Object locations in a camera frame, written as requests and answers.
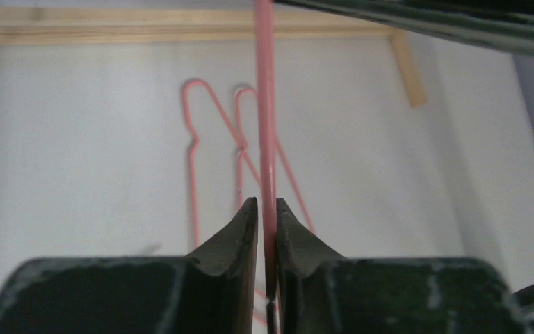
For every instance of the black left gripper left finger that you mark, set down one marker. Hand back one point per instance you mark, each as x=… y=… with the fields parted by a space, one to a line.
x=210 y=290

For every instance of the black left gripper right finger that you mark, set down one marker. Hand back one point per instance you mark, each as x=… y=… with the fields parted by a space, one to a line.
x=322 y=291

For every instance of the pink wire hanger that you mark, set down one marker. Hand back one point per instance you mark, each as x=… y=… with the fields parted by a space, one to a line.
x=244 y=158
x=195 y=143
x=263 y=21

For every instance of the wooden hanger rack frame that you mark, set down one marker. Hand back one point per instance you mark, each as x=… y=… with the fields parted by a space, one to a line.
x=70 y=26

